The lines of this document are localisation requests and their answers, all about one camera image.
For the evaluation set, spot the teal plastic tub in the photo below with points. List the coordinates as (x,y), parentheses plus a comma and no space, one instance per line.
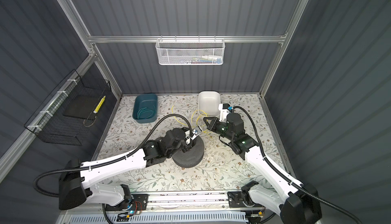
(145,108)

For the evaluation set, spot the black flat pad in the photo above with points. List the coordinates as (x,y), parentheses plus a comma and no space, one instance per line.
(81,107)

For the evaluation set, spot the grey perforated cable spool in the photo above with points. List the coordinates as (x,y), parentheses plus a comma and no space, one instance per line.
(192,157)

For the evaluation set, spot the white plastic tub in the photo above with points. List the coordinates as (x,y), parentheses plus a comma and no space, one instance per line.
(208,102)

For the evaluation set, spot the items in white basket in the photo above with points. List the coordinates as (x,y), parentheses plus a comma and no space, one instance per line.
(206,59)

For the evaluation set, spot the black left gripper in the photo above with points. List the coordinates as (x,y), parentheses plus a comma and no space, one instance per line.
(183,129)

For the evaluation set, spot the white wire wall basket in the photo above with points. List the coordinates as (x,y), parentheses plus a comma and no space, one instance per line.
(170,53)

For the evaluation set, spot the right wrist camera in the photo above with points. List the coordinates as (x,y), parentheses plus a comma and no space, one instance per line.
(225,109)

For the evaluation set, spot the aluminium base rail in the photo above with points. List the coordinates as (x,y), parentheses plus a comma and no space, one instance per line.
(198,207)

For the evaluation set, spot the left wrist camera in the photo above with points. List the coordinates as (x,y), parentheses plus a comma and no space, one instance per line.
(196,131)

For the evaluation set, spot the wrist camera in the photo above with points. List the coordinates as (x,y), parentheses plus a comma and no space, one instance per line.
(225,109)
(196,131)

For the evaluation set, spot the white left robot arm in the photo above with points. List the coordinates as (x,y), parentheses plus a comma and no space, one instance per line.
(77,188)

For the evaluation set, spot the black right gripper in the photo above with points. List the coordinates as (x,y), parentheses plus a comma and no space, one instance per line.
(212,126)

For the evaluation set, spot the black wire wall basket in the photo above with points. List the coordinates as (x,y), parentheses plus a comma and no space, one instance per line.
(50,126)

